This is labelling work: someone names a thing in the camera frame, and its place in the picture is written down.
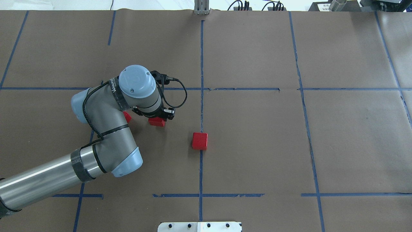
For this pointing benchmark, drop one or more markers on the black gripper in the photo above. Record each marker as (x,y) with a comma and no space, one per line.
(156,113)

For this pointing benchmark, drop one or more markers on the red block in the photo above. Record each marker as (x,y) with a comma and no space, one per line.
(127,116)
(157,121)
(200,141)

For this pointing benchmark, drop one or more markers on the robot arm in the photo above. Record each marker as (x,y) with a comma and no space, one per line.
(114,151)

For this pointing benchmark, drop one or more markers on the metal cup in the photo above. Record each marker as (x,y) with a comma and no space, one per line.
(337,5)

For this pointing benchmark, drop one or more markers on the aluminium frame post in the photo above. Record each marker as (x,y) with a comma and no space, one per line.
(201,7)

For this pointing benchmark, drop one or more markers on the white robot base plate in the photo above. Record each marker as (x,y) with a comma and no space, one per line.
(223,226)

